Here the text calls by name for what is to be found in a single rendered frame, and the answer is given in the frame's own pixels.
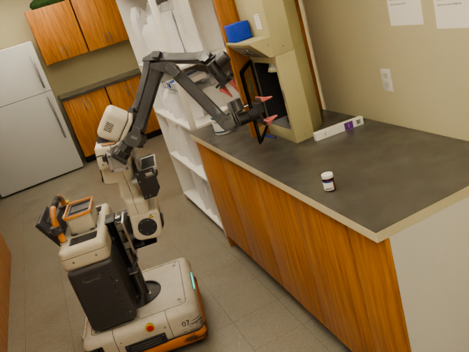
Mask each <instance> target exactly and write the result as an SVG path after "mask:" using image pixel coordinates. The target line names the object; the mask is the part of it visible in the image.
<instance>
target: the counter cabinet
mask: <svg viewBox="0 0 469 352"><path fill-rule="evenodd" d="M196 143H197V146H198V149H199V152H200V156H201V158H202V162H203V164H204V168H205V170H206V173H207V177H208V180H209V183H210V186H211V190H212V192H213V195H214V198H215V201H216V204H217V207H218V211H219V213H220V216H221V219H222V222H223V225H224V228H225V232H226V235H227V237H228V241H229V243H230V246H231V247H233V246H234V245H236V244H237V245H238V246H239V247H241V248H242V249H243V250H244V251H245V252H246V253H247V254H248V255H249V256H250V257H251V258H252V259H253V260H254V261H255V262H256V263H257V264H258V265H260V266H261V267H262V268H263V269H264V270H265V271H266V272H267V273H268V274H270V275H271V276H272V277H273V278H274V279H275V280H276V281H277V282H278V283H279V284H280V285H282V287H284V289H285V290H286V291H287V292H289V293H290V294H291V295H292V296H293V297H294V298H295V299H296V300H297V301H298V302H300V303H301V304H302V305H303V306H304V307H305V308H306V309H307V310H308V311H310V312H311V313H312V315H314V317H316V318H317V319H318V320H319V321H320V322H321V323H322V324H323V325H324V326H325V327H326V328H327V329H329V330H330V331H331V332H332V333H333V334H334V335H335V336H336V337H337V338H339V339H340V340H341V341H342V342H343V343H344V344H345V345H346V346H347V347H348V348H349V349H350V350H351V351H352V352H469V196H468V197H466V198H464V199H462V200H460V201H458V202H456V203H454V204H453V205H450V206H449V207H446V208H445V209H443V210H440V211H439V212H437V213H435V214H433V215H431V216H429V217H427V218H425V219H423V220H421V221H419V222H418V223H416V224H414V225H412V226H410V227H408V228H406V229H404V230H402V231H400V232H398V233H397V234H395V235H393V236H391V237H388V238H387V239H385V240H383V241H381V242H379V243H377V242H374V241H373V240H371V239H369V238H367V237H366V236H364V235H362V234H361V233H358V232H357V231H355V230H353V229H351V228H350V227H348V226H346V225H344V224H343V223H341V222H339V221H337V220H335V219H333V218H332V217H330V216H328V215H326V214H325V213H323V212H321V211H320V210H317V209H315V208H314V207H312V206H310V205H309V204H307V203H305V202H304V201H302V200H300V199H298V198H296V197H294V196H292V195H291V194H289V193H287V192H286V191H284V190H282V189H280V188H278V187H277V186H274V185H273V184H271V183H269V182H268V181H266V180H264V179H262V178H261V177H258V176H257V175H255V174H253V173H252V172H250V171H248V170H246V169H245V168H242V167H241V166H239V165H237V164H236V163H234V162H232V161H230V160H228V159H227V158H225V157H223V156H221V155H220V154H217V153H216V152H214V151H212V150H210V149H209V148H207V147H205V146H204V145H201V144H200V143H198V142H196Z"/></svg>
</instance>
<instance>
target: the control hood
mask: <svg viewBox="0 0 469 352"><path fill-rule="evenodd" d="M226 45H227V46H228V47H230V48H232V49H233V48H244V49H249V50H250V51H252V52H254V53H256V54H258V55H259V56H260V57H268V58H272V57H274V56H275V54H274V49H273V46H272V43H271V38H270V37H269V36H268V37H251V38H248V39H246V40H243V41H239V42H238V43H226ZM233 50H235V49H233ZM235 51H237V50H235ZM237 52H238V51H237ZM238 53H240V52H238ZM240 54H241V53H240ZM243 55H244V54H243ZM244 56H245V57H252V56H246V55H244Z"/></svg>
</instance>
